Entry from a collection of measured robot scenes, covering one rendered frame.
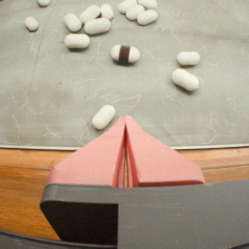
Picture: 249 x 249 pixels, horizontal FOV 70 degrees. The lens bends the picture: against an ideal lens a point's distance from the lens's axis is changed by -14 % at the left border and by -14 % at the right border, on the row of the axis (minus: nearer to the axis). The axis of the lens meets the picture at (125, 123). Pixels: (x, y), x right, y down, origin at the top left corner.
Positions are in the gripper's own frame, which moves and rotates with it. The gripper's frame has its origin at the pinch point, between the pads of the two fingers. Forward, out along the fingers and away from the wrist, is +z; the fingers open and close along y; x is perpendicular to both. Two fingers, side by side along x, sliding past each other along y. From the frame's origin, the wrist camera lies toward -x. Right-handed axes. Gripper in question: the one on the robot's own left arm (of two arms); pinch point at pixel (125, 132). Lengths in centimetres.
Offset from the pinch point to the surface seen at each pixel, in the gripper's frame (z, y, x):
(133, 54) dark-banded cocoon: 15.6, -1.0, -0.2
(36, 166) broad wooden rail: 4.6, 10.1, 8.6
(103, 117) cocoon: 9.4, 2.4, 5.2
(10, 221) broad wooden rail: -0.8, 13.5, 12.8
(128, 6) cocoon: 23.2, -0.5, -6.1
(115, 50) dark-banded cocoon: 16.0, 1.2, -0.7
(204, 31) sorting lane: 21.9, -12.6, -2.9
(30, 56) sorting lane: 18.5, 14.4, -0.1
